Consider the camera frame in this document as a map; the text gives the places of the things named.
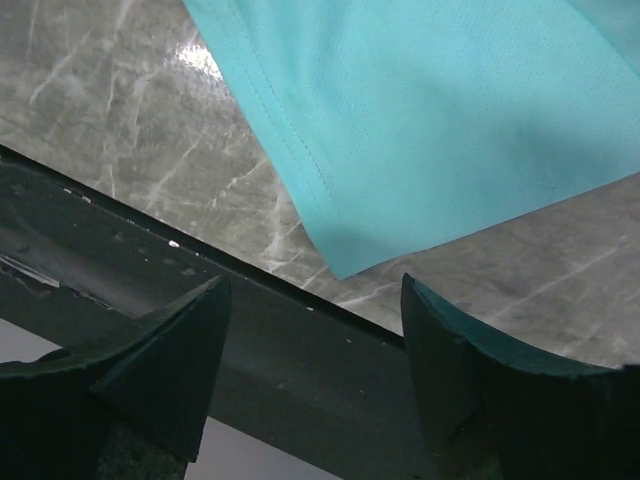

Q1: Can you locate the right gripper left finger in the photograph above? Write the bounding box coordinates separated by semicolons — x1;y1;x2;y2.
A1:
1;277;231;479

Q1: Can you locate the teal t shirt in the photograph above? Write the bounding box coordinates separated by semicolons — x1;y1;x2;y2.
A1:
186;0;639;279

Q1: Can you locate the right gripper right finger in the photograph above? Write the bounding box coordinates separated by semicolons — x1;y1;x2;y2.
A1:
401;276;639;479

